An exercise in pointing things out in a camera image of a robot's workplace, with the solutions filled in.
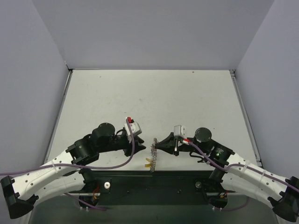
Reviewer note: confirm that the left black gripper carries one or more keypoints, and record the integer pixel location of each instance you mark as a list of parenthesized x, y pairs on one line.
[(128, 144)]

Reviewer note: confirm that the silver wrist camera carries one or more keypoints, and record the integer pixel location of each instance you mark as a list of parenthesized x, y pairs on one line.
[(134, 127), (179, 131)]

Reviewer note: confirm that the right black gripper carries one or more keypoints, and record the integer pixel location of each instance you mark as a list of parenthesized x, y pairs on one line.
[(175, 144)]

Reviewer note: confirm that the metal ring disc with keyrings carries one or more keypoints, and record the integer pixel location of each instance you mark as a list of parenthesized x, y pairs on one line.
[(153, 155)]

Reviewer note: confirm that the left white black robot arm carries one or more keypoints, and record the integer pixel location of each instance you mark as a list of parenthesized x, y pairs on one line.
[(70, 170)]

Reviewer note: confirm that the yellow key tag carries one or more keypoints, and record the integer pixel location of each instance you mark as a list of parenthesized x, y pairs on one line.
[(149, 163)]

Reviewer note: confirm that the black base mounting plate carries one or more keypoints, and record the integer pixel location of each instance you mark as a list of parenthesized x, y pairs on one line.
[(179, 199)]

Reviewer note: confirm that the aluminium frame rail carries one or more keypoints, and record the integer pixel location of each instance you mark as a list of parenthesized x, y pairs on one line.
[(138, 184)]

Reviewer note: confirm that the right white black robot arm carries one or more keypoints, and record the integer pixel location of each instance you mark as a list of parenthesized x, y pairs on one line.
[(237, 174)]

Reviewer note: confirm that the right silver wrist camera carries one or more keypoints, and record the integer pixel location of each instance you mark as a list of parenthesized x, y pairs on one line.
[(179, 131)]

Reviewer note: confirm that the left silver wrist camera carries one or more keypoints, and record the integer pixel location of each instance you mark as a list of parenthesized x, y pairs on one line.
[(134, 127)]

